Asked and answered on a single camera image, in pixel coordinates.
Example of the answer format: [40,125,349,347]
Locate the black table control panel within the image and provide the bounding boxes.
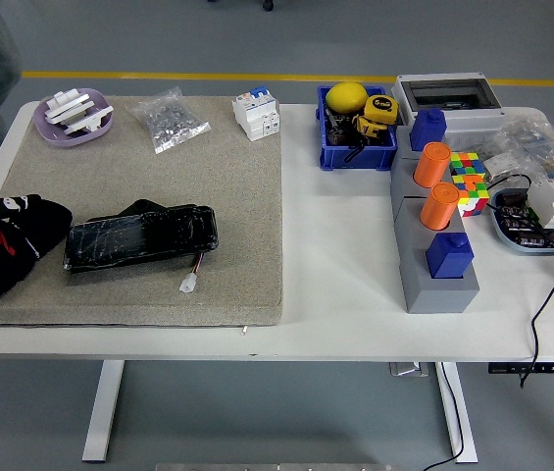
[487,361,554,375]

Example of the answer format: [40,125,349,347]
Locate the colourful puzzle cube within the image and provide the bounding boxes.
[448,151,483,179]
[450,174,491,219]

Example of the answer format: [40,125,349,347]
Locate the white circuit breaker blue switch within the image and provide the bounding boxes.
[231,85,281,143]

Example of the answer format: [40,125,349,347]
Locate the grey electrical enclosure box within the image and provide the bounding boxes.
[391,73,508,151]

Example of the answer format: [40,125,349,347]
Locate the white table leg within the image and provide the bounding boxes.
[435,361,478,465]
[81,361,126,463]

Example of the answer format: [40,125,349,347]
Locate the metal bracket under table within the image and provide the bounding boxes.
[387,361,429,378]

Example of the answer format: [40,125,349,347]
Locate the yellow lemon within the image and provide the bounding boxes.
[325,81,369,113]

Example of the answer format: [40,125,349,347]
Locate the round yellow tape measure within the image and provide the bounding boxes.
[363,94,400,127]

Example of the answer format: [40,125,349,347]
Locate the orange cylinder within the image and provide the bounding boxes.
[420,182,460,232]
[413,141,453,189]

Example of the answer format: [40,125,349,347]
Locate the blue plastic bin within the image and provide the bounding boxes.
[316,85,399,172]

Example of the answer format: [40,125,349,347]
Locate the blue-grey dish with components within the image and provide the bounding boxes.
[489,185,554,257]

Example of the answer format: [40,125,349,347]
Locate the black handled tool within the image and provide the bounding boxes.
[324,106,349,146]

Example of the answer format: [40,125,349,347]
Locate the black adapter cord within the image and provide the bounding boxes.
[520,244,554,390]

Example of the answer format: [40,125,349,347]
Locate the grey-brown mat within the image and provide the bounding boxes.
[0,95,286,329]

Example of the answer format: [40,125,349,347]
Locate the white plastic bracket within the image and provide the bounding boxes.
[43,87,95,122]
[63,104,115,134]

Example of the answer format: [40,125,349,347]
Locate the blue block with knob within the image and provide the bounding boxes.
[409,108,448,152]
[426,233,476,280]

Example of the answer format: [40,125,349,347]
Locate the grey block holder base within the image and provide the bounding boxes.
[389,122,482,315]

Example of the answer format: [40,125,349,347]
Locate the purple dish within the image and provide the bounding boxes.
[32,87,115,148]

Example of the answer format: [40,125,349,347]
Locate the yellow and black tape measure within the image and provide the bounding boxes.
[354,115,389,139]

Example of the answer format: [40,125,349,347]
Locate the clear bag of screws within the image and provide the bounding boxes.
[125,86,213,156]

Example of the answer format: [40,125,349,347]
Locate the clear bags of components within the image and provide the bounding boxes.
[494,115,554,181]

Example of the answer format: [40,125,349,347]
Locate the panel wire with white connector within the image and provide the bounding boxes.
[179,252,207,295]

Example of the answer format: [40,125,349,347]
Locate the thin black cable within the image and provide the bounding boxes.
[484,173,535,212]

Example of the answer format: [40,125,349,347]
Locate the black cable under table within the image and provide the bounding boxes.
[422,362,465,471]

